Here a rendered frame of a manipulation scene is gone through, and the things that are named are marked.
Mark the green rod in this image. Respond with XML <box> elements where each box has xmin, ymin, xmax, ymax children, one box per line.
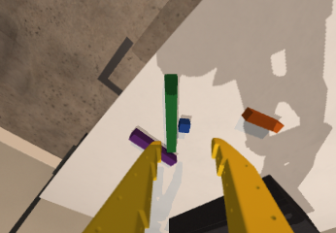
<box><xmin>164</xmin><ymin>74</ymin><xmax>178</xmax><ymax>152</ymax></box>

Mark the orange-brown rod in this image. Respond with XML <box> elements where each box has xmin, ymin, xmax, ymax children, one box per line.
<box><xmin>241</xmin><ymin>107</ymin><xmax>284</xmax><ymax>133</ymax></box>

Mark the small blue block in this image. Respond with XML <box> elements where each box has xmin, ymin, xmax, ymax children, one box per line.
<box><xmin>178</xmin><ymin>118</ymin><xmax>191</xmax><ymax>133</ymax></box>

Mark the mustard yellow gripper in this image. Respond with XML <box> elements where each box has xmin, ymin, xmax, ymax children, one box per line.
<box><xmin>83</xmin><ymin>138</ymin><xmax>294</xmax><ymax>233</ymax></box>

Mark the dark purple rod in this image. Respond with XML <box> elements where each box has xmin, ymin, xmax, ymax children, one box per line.
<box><xmin>128</xmin><ymin>128</ymin><xmax>177</xmax><ymax>166</ymax></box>

